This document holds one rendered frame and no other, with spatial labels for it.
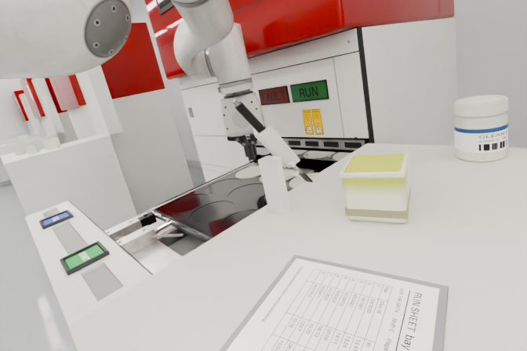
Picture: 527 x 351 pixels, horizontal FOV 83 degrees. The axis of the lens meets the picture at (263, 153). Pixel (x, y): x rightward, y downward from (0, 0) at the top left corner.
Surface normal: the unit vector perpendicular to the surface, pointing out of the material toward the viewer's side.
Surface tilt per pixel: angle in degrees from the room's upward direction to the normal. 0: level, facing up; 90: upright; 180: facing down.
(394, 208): 90
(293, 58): 90
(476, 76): 90
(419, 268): 0
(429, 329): 0
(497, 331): 0
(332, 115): 90
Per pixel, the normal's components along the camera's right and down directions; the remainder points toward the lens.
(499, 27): -0.71, 0.32
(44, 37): 0.28, 0.80
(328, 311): -0.20, -0.95
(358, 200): -0.46, 0.33
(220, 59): -0.15, 0.30
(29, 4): 0.47, 0.34
